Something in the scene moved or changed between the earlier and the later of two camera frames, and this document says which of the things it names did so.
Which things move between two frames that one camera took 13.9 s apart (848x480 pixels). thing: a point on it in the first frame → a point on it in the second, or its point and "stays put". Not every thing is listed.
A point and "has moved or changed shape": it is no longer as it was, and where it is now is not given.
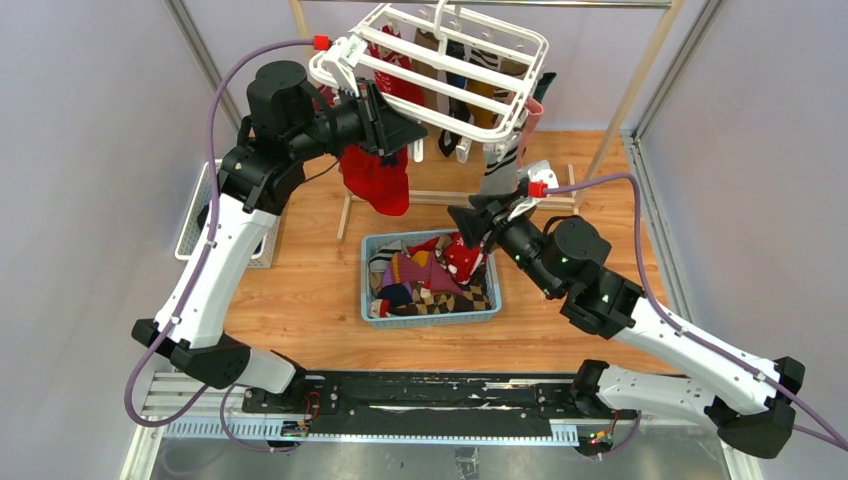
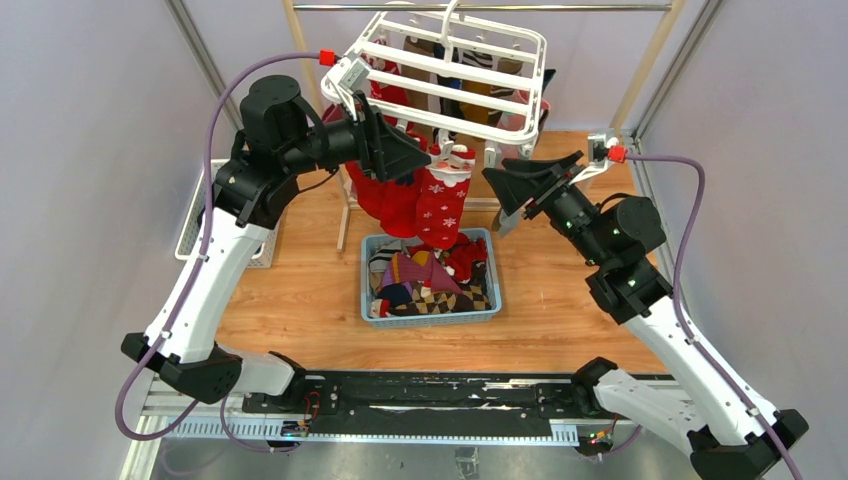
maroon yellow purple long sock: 405,267 stays put
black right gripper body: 494,220 → 551,180
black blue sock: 449,142 → 450,109
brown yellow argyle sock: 473,298 stays put
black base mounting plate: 514,405 stays put
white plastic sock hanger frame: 468,75 has moved or changed shape
